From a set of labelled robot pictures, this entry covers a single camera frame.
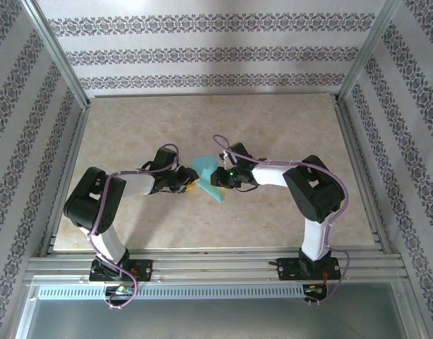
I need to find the teal cloth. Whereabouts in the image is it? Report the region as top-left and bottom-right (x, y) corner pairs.
(190, 155), (226, 206)

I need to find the grey sheet metal panel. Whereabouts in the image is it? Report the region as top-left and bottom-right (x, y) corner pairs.
(16, 295), (427, 339)

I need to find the thin aluminium edge strip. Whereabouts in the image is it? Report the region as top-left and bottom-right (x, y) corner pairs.
(90, 92), (339, 99)

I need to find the aluminium cross beam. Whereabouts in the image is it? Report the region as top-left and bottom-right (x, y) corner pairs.
(25, 246), (406, 285)

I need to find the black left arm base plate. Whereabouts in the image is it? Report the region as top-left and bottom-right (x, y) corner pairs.
(90, 259), (154, 283)

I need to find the grey slotted cable duct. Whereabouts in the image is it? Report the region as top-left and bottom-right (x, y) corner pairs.
(37, 285), (306, 301)

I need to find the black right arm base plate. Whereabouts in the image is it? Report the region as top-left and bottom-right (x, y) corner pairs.
(268, 257), (340, 282)

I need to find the aluminium side rail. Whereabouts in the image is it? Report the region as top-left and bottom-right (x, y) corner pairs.
(333, 94), (393, 255)
(38, 104), (92, 257)

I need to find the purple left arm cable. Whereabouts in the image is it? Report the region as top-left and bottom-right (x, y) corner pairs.
(87, 143), (181, 311)

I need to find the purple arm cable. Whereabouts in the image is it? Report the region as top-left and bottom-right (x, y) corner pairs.
(87, 143), (181, 311)
(213, 134), (353, 307)

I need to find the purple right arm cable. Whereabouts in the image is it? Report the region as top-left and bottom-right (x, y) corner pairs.
(213, 134), (353, 307)

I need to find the aluminium frame post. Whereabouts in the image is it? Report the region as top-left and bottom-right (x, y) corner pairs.
(20, 0), (92, 110)
(336, 0), (404, 107)

